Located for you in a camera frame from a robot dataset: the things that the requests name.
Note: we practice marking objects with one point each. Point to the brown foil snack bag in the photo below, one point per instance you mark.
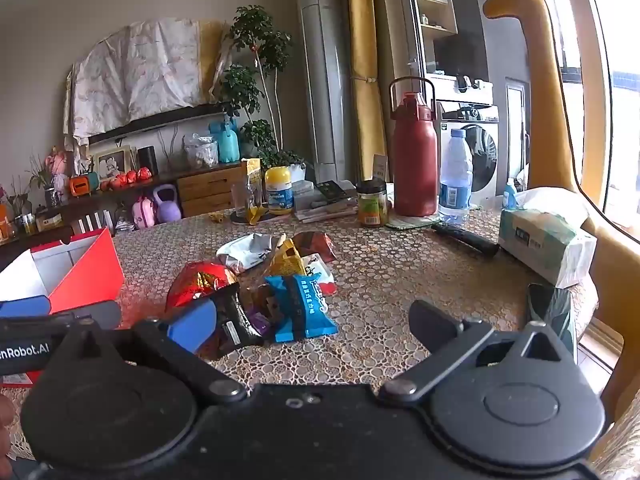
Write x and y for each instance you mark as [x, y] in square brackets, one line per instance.
[310, 243]

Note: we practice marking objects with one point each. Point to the red foil snack bag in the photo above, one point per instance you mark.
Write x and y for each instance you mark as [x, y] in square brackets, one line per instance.
[196, 280]

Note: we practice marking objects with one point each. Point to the pink toy backpack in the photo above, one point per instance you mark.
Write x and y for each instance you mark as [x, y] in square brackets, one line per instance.
[143, 213]

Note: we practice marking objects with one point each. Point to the red white cardboard box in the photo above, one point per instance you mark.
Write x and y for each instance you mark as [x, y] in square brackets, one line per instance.
[84, 271]

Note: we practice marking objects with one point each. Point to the glass jar black lid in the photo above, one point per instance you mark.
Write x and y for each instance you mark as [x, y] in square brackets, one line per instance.
[372, 203]

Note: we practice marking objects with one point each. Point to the black speaker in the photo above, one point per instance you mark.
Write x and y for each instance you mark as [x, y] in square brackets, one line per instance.
[147, 159]

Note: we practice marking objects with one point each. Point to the clear water bottle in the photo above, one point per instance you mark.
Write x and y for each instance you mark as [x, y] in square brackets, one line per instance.
[455, 178]

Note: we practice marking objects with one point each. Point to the black snack packet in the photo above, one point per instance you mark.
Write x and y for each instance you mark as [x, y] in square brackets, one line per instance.
[233, 329]

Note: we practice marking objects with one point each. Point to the purple kettlebell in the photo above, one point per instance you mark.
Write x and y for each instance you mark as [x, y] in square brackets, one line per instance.
[168, 209]

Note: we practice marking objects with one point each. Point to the yellow giraffe plush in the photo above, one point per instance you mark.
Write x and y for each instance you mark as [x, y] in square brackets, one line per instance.
[551, 160]

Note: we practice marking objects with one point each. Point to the white snack bag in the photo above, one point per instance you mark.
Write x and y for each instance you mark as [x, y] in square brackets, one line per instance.
[248, 251]

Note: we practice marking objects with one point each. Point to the cloth covered television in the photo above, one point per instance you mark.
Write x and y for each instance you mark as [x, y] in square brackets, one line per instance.
[144, 69]

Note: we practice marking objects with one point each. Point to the green potted tree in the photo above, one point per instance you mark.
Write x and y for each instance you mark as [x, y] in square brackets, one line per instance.
[249, 88]

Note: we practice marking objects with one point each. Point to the yellow triangular snack packet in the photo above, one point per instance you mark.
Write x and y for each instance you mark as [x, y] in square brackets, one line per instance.
[286, 261]

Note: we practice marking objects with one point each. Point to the stack of books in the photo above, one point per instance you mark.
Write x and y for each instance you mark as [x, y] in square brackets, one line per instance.
[312, 206]

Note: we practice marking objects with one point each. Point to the yellow curtain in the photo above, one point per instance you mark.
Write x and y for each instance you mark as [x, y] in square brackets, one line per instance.
[365, 87]

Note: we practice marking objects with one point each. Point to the red thermos bottle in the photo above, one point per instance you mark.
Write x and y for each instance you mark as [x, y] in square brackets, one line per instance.
[415, 151]

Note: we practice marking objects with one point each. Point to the purple candy packet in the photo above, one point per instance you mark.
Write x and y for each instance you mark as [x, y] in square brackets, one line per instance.
[262, 308]

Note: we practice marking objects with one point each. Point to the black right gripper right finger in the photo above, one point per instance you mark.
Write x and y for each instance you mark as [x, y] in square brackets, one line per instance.
[450, 343]

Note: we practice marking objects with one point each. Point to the orange retro radio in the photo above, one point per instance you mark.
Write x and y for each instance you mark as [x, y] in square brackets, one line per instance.
[80, 185]

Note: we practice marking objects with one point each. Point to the teal spray bottle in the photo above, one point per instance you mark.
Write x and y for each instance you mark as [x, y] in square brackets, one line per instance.
[227, 141]

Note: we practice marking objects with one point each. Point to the person's left hand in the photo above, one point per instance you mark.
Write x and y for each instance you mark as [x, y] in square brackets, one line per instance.
[6, 419]

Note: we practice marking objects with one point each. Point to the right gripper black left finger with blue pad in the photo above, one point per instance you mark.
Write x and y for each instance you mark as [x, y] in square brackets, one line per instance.
[171, 345]

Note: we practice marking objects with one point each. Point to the clear drinking glass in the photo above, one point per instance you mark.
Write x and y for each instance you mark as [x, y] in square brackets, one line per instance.
[242, 199]

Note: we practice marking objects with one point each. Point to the white standing air conditioner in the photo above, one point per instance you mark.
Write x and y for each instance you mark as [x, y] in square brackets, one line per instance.
[328, 93]

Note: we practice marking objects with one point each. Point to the wooden tv cabinet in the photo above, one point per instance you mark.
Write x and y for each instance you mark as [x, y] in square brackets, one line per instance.
[198, 192]

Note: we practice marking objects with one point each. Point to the blue snack packet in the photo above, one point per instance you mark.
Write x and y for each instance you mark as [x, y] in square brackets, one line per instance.
[302, 308]

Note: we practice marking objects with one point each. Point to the pink flower doll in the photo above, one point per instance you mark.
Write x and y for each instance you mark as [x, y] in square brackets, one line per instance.
[56, 163]

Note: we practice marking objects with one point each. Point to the green white tissue pack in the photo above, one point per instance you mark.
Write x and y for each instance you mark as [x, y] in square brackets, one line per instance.
[546, 244]

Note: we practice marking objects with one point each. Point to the clear plastic bag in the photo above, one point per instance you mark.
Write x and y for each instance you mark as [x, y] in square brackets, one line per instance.
[201, 151]

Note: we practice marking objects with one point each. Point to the yellow lid supplement bottle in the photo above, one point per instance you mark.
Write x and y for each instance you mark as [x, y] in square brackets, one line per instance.
[278, 187]

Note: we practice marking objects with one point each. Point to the white red drink pouch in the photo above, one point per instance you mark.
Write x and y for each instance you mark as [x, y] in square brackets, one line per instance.
[315, 266]

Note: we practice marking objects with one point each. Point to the green woven coaster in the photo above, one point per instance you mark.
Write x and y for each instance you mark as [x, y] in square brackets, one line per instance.
[403, 223]

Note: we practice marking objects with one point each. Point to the framed photo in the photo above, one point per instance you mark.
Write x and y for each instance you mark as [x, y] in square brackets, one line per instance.
[108, 164]

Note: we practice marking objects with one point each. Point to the white washing machine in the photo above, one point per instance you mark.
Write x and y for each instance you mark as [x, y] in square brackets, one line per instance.
[481, 124]

